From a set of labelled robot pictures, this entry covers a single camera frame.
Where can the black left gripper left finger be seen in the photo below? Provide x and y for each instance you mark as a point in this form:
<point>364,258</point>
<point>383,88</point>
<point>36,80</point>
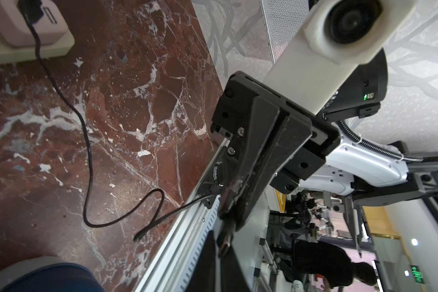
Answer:
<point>203,278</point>

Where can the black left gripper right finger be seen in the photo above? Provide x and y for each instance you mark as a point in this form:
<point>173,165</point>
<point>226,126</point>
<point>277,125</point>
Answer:
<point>236,278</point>

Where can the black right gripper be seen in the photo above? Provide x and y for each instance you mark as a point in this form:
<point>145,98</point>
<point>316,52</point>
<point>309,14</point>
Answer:
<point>272,142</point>

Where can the pink charger adapter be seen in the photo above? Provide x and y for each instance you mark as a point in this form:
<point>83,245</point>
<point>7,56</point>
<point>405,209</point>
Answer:
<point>21,21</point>

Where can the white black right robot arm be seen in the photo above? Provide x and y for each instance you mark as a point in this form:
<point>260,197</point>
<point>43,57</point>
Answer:
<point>358,171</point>

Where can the person in black shirt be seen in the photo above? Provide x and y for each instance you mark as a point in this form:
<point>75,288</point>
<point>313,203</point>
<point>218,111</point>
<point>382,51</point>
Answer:
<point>332,263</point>

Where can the beige red power strip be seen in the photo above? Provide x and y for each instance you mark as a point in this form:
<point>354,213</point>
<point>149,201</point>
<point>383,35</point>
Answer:
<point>16,55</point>

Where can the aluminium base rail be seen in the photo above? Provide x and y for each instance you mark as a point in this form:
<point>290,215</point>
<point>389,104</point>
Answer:
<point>173,265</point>

